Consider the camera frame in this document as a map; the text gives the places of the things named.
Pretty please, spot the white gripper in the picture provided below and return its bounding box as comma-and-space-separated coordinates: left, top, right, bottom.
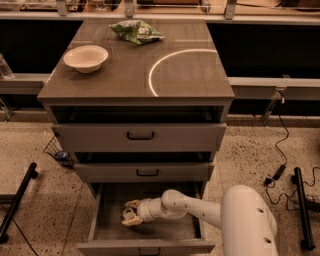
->
122, 198, 155, 227

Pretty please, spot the orange soda can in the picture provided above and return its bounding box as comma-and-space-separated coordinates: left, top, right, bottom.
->
122, 207, 136, 220

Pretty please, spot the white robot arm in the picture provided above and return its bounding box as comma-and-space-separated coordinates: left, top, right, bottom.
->
122, 185, 278, 256

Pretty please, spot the grey open bottom drawer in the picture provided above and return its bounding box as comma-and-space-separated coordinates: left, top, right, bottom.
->
77, 182, 215, 256

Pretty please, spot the grey middle drawer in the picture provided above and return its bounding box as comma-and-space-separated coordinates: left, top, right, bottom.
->
75, 162, 214, 183

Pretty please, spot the grey top drawer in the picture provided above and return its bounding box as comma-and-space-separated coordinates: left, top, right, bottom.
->
53, 124, 226, 153

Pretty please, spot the grey drawer cabinet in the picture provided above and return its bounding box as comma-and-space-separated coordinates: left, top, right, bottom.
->
37, 18, 235, 201

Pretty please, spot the black left stand leg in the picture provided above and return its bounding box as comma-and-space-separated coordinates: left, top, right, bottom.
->
0, 163, 38, 244

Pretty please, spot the black stand leg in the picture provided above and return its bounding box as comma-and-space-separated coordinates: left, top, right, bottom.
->
0, 163, 38, 244
291, 167, 315, 251

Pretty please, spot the white bowl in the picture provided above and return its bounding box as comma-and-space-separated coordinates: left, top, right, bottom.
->
63, 45, 109, 74

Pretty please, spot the black right stand leg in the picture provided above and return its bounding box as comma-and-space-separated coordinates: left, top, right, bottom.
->
291, 167, 315, 251

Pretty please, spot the green chip bag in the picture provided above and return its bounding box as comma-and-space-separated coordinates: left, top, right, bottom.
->
110, 20, 164, 45

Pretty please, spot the black wire basket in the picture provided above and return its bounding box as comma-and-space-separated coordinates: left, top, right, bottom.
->
44, 136, 74, 168

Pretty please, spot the black power adapter cable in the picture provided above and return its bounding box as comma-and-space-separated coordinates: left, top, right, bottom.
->
263, 91, 320, 212

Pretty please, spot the metal rail bracket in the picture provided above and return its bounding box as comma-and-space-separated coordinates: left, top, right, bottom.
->
261, 87, 285, 126

